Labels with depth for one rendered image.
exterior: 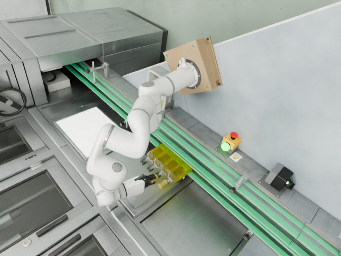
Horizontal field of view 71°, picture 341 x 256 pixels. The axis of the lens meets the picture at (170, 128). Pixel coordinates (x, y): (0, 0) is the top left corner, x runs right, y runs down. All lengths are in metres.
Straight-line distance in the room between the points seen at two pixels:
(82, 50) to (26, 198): 1.09
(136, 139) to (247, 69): 0.61
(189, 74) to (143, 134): 0.47
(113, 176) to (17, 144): 1.03
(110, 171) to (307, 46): 0.84
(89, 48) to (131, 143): 1.28
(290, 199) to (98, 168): 0.86
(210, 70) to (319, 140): 0.56
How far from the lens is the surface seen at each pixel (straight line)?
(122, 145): 0.83
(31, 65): 1.87
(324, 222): 1.29
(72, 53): 1.95
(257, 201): 1.20
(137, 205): 1.35
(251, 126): 1.25
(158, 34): 2.40
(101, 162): 0.88
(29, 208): 1.48
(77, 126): 1.76
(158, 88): 1.05
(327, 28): 1.02
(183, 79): 1.16
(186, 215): 1.39
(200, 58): 1.17
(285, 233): 1.27
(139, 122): 0.85
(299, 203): 1.27
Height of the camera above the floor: 1.73
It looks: 36 degrees down
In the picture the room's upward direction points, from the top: 119 degrees counter-clockwise
